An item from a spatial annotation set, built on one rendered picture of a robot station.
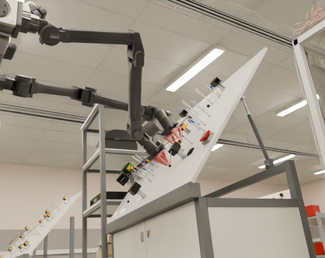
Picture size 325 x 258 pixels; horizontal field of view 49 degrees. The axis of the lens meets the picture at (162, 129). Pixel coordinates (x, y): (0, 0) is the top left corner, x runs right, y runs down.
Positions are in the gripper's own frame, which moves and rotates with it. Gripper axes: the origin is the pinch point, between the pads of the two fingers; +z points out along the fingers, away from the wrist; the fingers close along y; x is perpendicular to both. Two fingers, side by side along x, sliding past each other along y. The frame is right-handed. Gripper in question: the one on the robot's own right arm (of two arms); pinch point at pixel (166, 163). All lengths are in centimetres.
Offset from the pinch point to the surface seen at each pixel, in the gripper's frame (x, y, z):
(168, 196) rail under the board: 17.0, -3.4, 10.4
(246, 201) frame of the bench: 4.5, -24.7, 35.8
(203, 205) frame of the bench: 21.6, -22.2, 21.1
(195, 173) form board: 13.7, -24.1, 9.5
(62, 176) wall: -340, 713, -111
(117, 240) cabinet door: 6, 82, 17
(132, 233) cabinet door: 10, 55, 17
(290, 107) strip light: -502, 208, 129
